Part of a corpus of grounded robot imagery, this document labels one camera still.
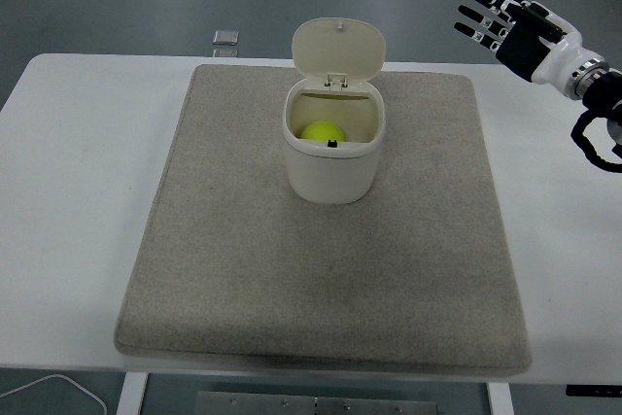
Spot cream bin with flip lid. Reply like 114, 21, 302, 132
282, 17, 388, 205

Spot white table leg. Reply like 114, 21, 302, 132
116, 371, 150, 415
485, 380, 514, 415

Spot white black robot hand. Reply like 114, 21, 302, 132
454, 0, 597, 88

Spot yellow-green tennis ball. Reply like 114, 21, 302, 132
300, 121, 347, 143

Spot white cable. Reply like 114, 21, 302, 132
0, 374, 107, 415

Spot grey metal plate with screws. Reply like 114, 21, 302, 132
195, 391, 438, 415

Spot black table control panel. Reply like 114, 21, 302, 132
566, 384, 622, 397

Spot beige fabric mat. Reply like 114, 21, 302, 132
113, 63, 533, 370

